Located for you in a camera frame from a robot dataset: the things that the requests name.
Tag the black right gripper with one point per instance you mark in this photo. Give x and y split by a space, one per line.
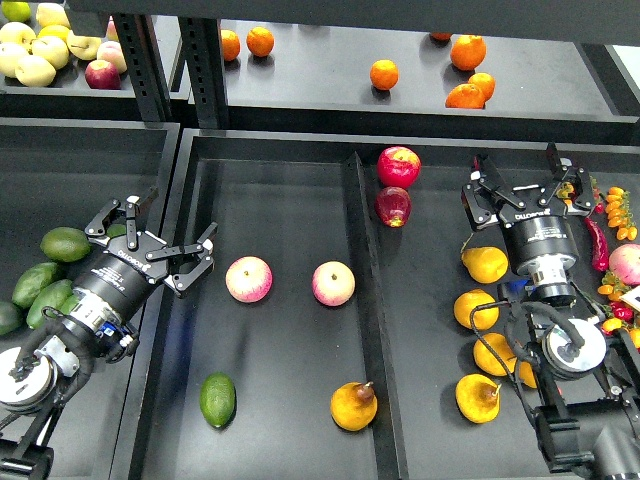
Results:
539 243

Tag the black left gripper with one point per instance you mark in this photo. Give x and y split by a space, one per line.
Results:
129 269

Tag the yellow pear with brown top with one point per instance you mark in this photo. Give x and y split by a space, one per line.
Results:
354 405

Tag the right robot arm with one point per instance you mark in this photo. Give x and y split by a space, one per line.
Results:
587 421

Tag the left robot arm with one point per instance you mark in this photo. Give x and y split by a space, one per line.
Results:
57 359

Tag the dark green avocado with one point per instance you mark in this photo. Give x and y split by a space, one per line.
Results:
116 230

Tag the yellow pear upper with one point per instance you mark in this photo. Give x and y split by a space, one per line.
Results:
485 264

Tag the yellow pear right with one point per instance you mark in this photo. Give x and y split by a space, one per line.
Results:
526 375

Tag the orange cherry tomato cluster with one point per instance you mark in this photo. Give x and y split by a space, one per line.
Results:
619 215

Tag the red chili pepper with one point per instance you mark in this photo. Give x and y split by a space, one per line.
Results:
599 251

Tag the pink apple left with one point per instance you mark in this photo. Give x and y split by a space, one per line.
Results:
248 279

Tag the pink apple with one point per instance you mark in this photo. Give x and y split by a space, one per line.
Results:
624 263
333 283
248 279

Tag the orange front right shelf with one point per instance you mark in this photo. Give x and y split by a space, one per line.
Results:
466 96

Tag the orange shelf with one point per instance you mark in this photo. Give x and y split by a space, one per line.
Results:
384 74
468 52
466 96
260 41

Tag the orange behind front right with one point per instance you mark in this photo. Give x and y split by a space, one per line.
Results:
485 82

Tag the pink apple far right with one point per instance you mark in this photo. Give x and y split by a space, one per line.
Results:
624 263

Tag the bright red apple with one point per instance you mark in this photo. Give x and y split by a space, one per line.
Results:
398 166

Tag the dark red apple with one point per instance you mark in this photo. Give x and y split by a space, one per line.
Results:
393 206

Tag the orange top right shelf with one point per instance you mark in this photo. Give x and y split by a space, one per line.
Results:
468 52

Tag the red apple on shelf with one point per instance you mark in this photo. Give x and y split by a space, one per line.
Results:
102 75

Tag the orange centre shelf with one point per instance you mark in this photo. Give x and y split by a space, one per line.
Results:
384 74

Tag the pale yellow apple front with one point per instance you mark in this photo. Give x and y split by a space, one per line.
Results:
34 71

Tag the orange left shelf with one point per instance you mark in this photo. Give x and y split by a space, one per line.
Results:
260 41

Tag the black centre divider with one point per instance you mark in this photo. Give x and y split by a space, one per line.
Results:
388 438

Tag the black shelf post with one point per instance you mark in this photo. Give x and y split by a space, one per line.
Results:
202 47

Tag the orange beside post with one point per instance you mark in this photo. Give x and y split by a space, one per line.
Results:
231 45

